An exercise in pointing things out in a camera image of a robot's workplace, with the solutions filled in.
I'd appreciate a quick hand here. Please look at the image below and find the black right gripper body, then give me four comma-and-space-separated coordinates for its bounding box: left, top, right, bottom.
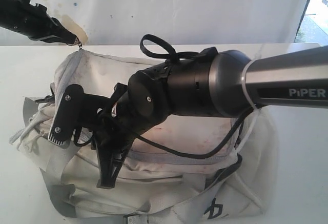
95, 83, 144, 157

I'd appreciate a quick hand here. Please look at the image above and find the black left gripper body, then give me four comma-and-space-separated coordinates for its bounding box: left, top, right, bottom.
1, 0, 57, 40

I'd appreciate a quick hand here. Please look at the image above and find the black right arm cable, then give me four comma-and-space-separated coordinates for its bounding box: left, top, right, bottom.
130, 33, 252, 159

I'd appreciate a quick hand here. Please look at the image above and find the white backpack with grey straps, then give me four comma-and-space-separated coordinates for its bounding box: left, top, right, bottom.
10, 50, 279, 223

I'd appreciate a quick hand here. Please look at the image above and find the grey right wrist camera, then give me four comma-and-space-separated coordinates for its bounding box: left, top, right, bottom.
48, 84, 110, 147

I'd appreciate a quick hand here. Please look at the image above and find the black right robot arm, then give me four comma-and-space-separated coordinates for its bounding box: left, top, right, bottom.
94, 47, 327, 188

